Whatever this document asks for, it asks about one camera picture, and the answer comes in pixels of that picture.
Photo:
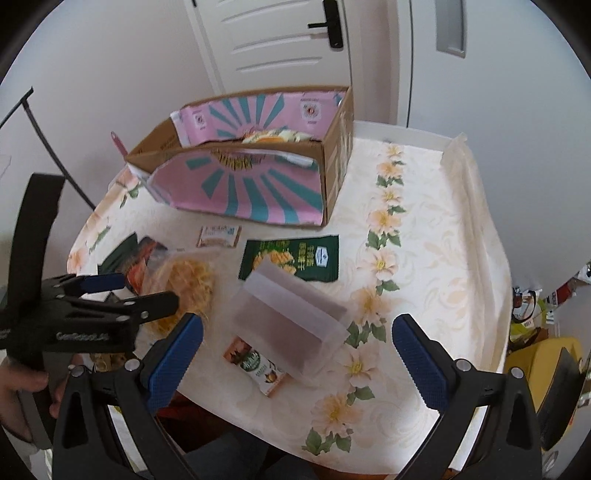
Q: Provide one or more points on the floral tablecloth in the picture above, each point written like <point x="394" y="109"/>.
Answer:
<point x="429" y="240"/>

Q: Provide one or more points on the pile of colourful packets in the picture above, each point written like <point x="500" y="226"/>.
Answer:
<point x="531" y="314"/>

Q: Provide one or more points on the translucent white snack packet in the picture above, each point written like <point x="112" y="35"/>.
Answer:
<point x="295" y="318"/>

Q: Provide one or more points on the dark orange snack packet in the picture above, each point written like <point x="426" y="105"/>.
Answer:
<point x="150" y="258"/>

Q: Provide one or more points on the clear bag of yellow chips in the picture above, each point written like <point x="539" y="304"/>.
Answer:
<point x="189" y="279"/>

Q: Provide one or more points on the small orange snack packet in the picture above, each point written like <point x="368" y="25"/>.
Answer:
<point x="258" y="371"/>

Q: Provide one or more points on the person's left hand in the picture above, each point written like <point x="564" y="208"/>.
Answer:
<point x="21" y="381"/>

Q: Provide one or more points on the white door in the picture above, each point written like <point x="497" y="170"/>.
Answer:
<point x="277" y="41"/>

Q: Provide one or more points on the dark green cracker packet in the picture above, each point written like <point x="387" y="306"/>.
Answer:
<point x="316" y="258"/>

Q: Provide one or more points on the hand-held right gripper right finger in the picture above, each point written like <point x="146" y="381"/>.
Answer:
<point x="420" y="364"/>

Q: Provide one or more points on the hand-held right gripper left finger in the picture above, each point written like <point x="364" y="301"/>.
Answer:
<point x="178" y="357"/>

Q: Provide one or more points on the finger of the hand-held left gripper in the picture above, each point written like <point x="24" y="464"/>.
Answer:
<point x="138" y="307"/>
<point x="99" y="282"/>

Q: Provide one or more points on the pink striped cardboard box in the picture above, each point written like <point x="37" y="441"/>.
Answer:
<point x="258" y="194"/>

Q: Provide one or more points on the black folded bag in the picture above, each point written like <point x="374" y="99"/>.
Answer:
<point x="561" y="397"/>

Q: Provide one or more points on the black metal stand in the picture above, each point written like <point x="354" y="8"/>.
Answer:
<point x="46" y="138"/>

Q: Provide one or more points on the dark green snack packet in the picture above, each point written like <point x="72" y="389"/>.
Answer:
<point x="117" y="254"/>

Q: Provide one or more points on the small beige snack packet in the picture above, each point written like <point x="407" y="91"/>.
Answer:
<point x="219" y="236"/>

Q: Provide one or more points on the pale yellow snack packet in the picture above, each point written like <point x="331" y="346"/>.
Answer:
<point x="272" y="136"/>

